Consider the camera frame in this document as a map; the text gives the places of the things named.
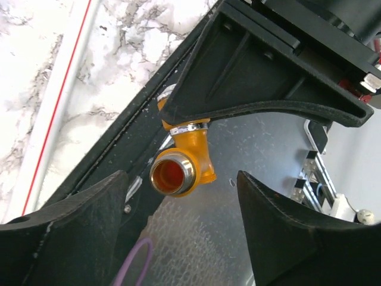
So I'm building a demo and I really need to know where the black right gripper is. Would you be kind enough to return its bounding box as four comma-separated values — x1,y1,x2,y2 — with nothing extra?
160,1,380,127

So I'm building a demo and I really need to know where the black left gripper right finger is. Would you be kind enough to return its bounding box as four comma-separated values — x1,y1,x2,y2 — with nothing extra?
237,171,380,285

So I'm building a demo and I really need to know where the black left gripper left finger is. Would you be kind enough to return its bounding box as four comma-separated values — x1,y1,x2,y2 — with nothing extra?
1,171,128,285

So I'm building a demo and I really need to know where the orange water faucet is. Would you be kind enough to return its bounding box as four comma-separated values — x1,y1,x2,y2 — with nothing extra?
149,83,217,198

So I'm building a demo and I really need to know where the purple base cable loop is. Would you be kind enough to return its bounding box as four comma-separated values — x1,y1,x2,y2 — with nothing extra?
112,238,154,286

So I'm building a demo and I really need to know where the white pipe frame with tees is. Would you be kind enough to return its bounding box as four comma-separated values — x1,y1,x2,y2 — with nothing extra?
2,1,100,223

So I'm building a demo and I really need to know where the black table front rail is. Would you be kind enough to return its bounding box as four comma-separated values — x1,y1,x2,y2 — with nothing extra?
45,6,217,206

